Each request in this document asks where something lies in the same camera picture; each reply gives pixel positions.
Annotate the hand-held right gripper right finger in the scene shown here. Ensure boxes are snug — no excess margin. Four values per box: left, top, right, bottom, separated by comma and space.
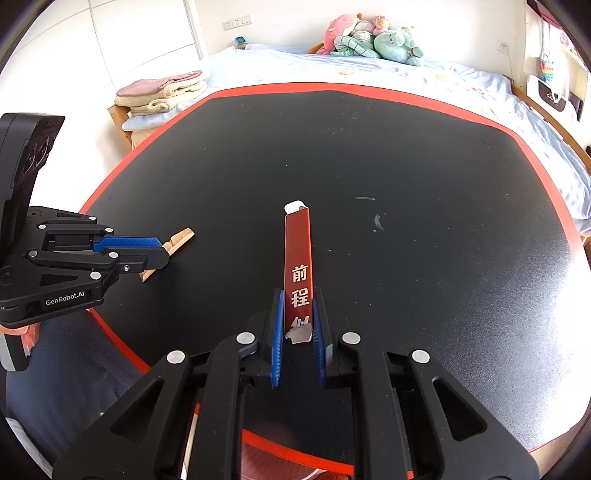
311, 286, 541, 480

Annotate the beige folded blanket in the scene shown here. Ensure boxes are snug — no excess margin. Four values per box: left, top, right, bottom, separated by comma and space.
115, 80, 206, 116

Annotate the bed with blue sheet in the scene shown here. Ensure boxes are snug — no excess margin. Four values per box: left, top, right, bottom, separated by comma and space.
107, 41, 591, 241

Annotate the pink plush toy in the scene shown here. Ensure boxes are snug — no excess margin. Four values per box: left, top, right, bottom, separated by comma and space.
309, 14, 358, 56

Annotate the pink folded cloth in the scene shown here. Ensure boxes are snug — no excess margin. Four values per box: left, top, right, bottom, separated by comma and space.
115, 70, 204, 95

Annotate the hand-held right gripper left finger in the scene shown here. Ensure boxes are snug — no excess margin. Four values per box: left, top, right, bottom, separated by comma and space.
52, 288, 286, 480

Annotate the striped green white plush toy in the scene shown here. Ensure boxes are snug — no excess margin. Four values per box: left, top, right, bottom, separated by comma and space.
330, 21, 382, 58

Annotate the wooden clothespin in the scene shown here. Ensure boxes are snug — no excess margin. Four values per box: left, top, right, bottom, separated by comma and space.
139, 227, 195, 282

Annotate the white tote bag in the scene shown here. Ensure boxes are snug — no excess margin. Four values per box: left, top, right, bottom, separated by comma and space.
526, 74, 583, 121

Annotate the person's left leg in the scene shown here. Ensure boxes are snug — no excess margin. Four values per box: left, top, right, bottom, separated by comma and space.
4, 309, 153, 462

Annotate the person's left hand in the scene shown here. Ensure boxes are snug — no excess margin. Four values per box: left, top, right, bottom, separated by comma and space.
0, 320, 42, 354

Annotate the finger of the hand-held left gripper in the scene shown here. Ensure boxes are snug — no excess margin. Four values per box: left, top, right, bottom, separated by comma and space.
25, 244, 171, 296
39, 209, 163, 254

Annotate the red paper wrapper Chinese text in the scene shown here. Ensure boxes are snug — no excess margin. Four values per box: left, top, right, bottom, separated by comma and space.
283, 199, 319, 346

